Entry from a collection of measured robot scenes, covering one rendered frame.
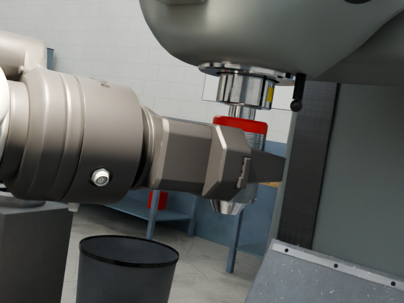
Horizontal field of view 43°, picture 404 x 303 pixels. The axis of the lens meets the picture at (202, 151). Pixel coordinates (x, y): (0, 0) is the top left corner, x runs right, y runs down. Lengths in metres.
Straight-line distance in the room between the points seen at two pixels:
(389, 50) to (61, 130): 0.31
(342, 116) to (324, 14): 0.44
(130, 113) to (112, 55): 6.75
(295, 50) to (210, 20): 0.06
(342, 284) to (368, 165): 0.17
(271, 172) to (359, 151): 0.38
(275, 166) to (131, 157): 0.13
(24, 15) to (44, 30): 0.64
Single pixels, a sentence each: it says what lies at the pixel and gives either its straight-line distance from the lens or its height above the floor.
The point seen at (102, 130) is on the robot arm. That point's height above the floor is 1.25.
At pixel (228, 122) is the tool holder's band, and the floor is 1.26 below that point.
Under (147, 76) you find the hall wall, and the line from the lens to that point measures 6.55.
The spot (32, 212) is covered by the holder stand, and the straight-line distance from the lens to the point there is 0.67.
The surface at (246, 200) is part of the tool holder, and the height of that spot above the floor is 1.20.
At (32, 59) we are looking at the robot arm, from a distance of 0.36.
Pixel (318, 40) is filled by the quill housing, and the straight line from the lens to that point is 0.39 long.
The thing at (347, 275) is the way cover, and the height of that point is 1.08.
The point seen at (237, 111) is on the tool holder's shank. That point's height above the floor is 1.27.
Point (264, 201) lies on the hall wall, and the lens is 5.33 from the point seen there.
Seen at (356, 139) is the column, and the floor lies 1.27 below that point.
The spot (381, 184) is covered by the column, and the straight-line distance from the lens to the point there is 0.77.
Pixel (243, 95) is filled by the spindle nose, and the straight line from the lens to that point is 0.42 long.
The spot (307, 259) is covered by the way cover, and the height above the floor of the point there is 1.08.
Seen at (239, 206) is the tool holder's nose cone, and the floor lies 1.20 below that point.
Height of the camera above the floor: 1.26
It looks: 3 degrees down
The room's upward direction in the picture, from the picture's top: 9 degrees clockwise
